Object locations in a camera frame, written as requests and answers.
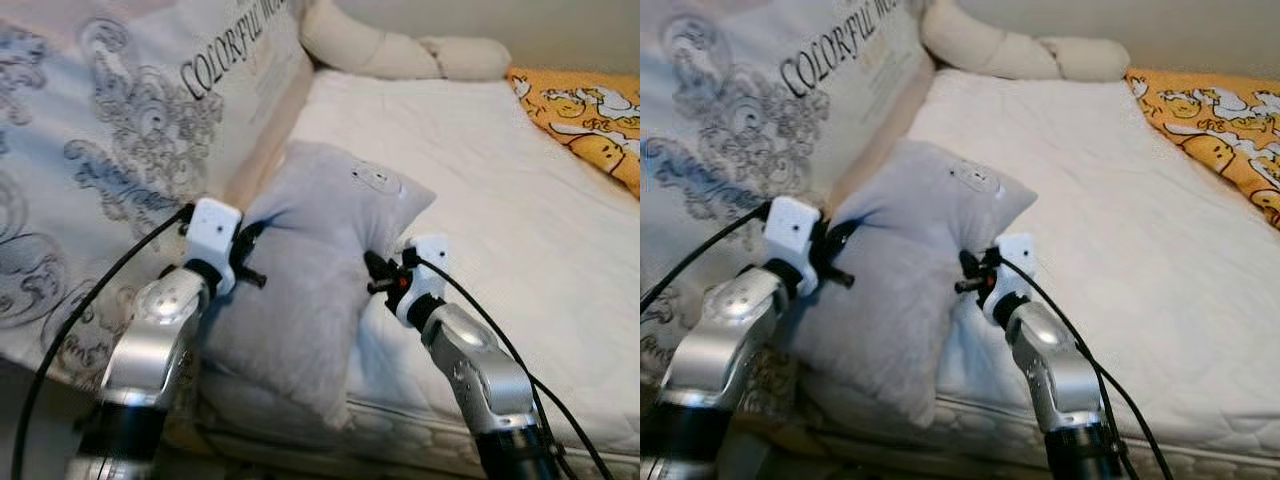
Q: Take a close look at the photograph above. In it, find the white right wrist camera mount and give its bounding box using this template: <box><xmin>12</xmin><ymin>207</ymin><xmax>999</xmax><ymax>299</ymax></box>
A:
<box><xmin>394</xmin><ymin>234</ymin><xmax>452</xmax><ymax>328</ymax></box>
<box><xmin>984</xmin><ymin>232</ymin><xmax>1039</xmax><ymax>327</ymax></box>

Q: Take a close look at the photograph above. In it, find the cream twisted long pillow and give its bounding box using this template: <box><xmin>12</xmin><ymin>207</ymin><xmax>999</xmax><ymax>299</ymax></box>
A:
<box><xmin>919</xmin><ymin>0</ymin><xmax>1132</xmax><ymax>84</ymax></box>
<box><xmin>299</xmin><ymin>0</ymin><xmax>514</xmax><ymax>83</ymax></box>

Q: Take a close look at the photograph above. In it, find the white quilted mattress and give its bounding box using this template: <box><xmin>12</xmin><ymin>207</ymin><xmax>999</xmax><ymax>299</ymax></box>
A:
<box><xmin>198</xmin><ymin>68</ymin><xmax>641</xmax><ymax>473</ymax></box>
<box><xmin>798</xmin><ymin>66</ymin><xmax>1280</xmax><ymax>473</ymax></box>

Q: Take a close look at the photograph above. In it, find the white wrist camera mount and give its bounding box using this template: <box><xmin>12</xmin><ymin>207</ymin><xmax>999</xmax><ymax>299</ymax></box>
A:
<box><xmin>762</xmin><ymin>195</ymin><xmax>824</xmax><ymax>299</ymax></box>
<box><xmin>984</xmin><ymin>232</ymin><xmax>1039</xmax><ymax>327</ymax></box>
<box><xmin>394</xmin><ymin>234</ymin><xmax>452</xmax><ymax>328</ymax></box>
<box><xmin>182</xmin><ymin>197</ymin><xmax>245</xmax><ymax>297</ymax></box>

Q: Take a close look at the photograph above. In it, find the grey plush pillow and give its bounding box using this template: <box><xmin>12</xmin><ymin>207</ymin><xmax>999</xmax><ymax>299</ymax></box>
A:
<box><xmin>194</xmin><ymin>139</ymin><xmax>439</xmax><ymax>433</ymax></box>
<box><xmin>788</xmin><ymin>137</ymin><xmax>1039</xmax><ymax>431</ymax></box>

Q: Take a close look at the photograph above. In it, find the yellow cartoon print blanket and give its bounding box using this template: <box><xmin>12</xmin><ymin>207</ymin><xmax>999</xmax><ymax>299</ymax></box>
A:
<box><xmin>1124</xmin><ymin>67</ymin><xmax>1280</xmax><ymax>233</ymax></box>
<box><xmin>507</xmin><ymin>67</ymin><xmax>641</xmax><ymax>202</ymax></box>

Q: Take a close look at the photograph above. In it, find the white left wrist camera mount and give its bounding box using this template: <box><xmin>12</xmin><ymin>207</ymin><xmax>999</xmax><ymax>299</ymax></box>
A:
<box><xmin>762</xmin><ymin>195</ymin><xmax>824</xmax><ymax>299</ymax></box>
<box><xmin>182</xmin><ymin>197</ymin><xmax>245</xmax><ymax>297</ymax></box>

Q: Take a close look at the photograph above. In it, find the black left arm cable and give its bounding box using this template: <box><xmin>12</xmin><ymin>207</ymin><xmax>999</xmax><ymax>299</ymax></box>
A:
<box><xmin>9</xmin><ymin>203</ymin><xmax>197</xmax><ymax>480</ymax></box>
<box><xmin>640</xmin><ymin>199</ymin><xmax>773</xmax><ymax>313</ymax></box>

